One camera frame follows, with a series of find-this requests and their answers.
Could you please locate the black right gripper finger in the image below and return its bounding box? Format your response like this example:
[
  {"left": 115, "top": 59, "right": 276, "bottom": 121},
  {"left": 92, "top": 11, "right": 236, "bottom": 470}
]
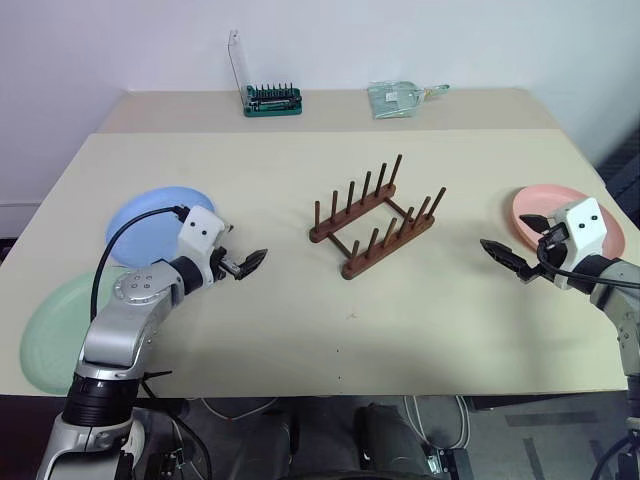
[
  {"left": 518, "top": 213, "right": 552, "bottom": 237},
  {"left": 479, "top": 238, "right": 533, "bottom": 275}
]

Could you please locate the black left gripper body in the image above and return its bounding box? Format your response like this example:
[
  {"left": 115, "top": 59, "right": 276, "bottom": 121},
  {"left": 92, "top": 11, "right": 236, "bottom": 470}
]
[{"left": 211, "top": 244, "right": 244, "bottom": 284}]

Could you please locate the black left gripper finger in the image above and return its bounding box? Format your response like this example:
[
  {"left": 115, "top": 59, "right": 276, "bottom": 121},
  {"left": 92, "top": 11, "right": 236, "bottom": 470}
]
[
  {"left": 240, "top": 247, "right": 270, "bottom": 270},
  {"left": 232, "top": 260, "right": 263, "bottom": 282}
]

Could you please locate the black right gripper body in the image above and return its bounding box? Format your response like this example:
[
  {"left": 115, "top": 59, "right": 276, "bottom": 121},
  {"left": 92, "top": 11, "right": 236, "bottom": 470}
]
[{"left": 518, "top": 222, "right": 574, "bottom": 284}]

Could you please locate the brown wooden dish rack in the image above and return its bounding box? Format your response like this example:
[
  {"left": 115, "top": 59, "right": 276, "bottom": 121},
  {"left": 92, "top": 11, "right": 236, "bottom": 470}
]
[{"left": 308, "top": 153, "right": 448, "bottom": 281}]

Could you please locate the pink red plate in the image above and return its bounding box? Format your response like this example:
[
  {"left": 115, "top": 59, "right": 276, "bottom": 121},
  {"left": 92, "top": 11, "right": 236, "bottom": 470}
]
[{"left": 510, "top": 183, "right": 628, "bottom": 262}]

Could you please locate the blue plate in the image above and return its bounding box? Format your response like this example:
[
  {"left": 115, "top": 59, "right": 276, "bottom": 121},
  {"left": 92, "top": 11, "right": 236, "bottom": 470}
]
[{"left": 104, "top": 185, "right": 222, "bottom": 269}]

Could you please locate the black ribbed object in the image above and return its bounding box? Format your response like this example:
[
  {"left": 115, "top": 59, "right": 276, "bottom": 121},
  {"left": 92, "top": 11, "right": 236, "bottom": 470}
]
[{"left": 596, "top": 123, "right": 640, "bottom": 214}]

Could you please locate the green screwdriver bit box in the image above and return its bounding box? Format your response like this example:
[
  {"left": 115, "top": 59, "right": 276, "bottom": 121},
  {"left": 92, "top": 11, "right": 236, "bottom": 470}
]
[{"left": 227, "top": 29, "right": 305, "bottom": 119}]

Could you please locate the green plate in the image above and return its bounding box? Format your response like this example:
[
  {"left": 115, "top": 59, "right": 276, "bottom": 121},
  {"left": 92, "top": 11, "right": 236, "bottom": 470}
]
[{"left": 18, "top": 271, "right": 124, "bottom": 397}]

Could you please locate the dark rounded shape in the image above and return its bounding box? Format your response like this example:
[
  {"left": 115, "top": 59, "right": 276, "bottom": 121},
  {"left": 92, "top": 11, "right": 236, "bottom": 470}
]
[{"left": 352, "top": 403, "right": 431, "bottom": 475}]

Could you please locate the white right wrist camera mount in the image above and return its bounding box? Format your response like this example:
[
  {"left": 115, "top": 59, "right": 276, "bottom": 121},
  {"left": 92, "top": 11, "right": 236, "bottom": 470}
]
[{"left": 548, "top": 197, "right": 610, "bottom": 292}]

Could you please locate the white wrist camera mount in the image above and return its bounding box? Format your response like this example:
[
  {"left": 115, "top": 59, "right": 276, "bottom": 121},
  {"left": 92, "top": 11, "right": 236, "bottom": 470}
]
[
  {"left": 548, "top": 197, "right": 610, "bottom": 292},
  {"left": 175, "top": 204, "right": 227, "bottom": 291}
]

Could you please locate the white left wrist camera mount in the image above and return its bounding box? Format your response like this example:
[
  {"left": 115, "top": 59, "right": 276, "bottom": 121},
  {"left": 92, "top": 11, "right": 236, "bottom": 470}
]
[{"left": 175, "top": 204, "right": 227, "bottom": 291}]

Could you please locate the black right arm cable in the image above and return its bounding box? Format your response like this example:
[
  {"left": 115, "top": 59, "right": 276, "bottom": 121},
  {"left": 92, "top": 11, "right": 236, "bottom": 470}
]
[{"left": 537, "top": 234, "right": 640, "bottom": 291}]

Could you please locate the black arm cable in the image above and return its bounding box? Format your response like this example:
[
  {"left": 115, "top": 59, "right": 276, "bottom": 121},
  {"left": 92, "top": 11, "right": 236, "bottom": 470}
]
[
  {"left": 90, "top": 205, "right": 190, "bottom": 319},
  {"left": 537, "top": 234, "right": 640, "bottom": 291}
]

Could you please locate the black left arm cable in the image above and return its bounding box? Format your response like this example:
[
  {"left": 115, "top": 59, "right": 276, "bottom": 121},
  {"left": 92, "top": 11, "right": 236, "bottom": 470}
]
[{"left": 90, "top": 205, "right": 190, "bottom": 319}]

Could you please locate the thin white red wire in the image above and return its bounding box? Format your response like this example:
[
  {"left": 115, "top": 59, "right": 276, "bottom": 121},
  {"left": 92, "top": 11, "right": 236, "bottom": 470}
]
[{"left": 198, "top": 396, "right": 279, "bottom": 423}]

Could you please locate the black cable under table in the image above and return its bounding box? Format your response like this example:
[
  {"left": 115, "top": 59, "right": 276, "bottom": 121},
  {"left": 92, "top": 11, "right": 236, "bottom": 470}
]
[{"left": 143, "top": 368, "right": 214, "bottom": 480}]

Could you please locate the white cable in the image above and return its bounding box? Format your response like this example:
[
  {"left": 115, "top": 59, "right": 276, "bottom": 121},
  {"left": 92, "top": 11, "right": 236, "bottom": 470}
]
[{"left": 402, "top": 395, "right": 472, "bottom": 452}]

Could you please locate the silver metal bracket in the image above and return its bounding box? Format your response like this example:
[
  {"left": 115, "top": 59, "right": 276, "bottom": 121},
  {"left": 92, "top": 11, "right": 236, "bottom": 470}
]
[{"left": 423, "top": 446, "right": 465, "bottom": 477}]

